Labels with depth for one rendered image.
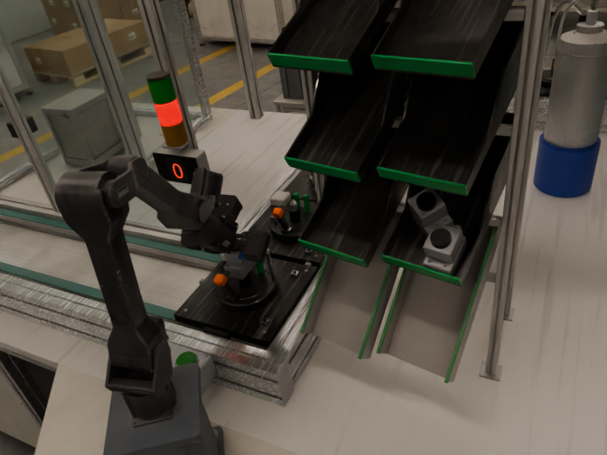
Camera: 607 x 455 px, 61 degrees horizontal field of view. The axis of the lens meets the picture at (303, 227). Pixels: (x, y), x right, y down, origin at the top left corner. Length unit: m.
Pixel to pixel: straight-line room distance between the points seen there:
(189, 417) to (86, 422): 0.39
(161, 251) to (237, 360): 0.49
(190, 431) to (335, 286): 0.37
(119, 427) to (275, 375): 0.29
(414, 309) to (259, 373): 0.32
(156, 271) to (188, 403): 0.59
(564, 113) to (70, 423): 1.39
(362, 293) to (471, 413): 0.30
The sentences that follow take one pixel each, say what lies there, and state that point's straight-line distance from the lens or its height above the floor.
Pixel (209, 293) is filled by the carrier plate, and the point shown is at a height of 0.97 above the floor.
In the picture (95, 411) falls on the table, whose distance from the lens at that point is 1.23.
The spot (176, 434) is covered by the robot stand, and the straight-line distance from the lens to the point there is 0.86.
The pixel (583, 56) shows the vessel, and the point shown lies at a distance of 1.50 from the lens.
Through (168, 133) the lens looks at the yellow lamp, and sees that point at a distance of 1.18.
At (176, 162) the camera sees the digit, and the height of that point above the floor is 1.22.
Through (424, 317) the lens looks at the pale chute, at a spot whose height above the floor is 1.05.
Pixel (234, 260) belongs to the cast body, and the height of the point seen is 1.07.
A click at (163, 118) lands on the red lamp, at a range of 1.17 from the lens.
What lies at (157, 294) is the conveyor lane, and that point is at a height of 0.92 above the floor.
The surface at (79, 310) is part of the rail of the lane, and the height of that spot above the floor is 0.96.
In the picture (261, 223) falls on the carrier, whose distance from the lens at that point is 1.39.
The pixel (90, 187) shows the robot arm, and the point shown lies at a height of 1.45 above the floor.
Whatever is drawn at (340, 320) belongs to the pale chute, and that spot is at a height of 1.02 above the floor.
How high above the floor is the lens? 1.74
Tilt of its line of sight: 35 degrees down
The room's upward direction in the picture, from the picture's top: 9 degrees counter-clockwise
